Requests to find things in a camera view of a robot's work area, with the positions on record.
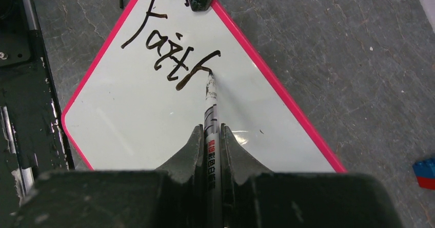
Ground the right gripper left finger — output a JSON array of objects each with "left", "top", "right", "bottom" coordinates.
[{"left": 11, "top": 125, "right": 205, "bottom": 227}]

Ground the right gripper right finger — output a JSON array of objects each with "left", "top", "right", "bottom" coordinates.
[{"left": 220, "top": 124, "right": 402, "bottom": 227}]

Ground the white whiteboard marker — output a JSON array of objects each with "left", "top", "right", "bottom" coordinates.
[{"left": 204, "top": 71, "right": 223, "bottom": 227}]

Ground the pink framed whiteboard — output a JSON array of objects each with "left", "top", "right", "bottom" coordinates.
[{"left": 62, "top": 0, "right": 345, "bottom": 172}]

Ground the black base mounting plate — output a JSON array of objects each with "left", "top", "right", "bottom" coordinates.
[{"left": 1, "top": 0, "right": 74, "bottom": 225}]

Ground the blue and red eraser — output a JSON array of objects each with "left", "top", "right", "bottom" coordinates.
[{"left": 412, "top": 158, "right": 434, "bottom": 190}]

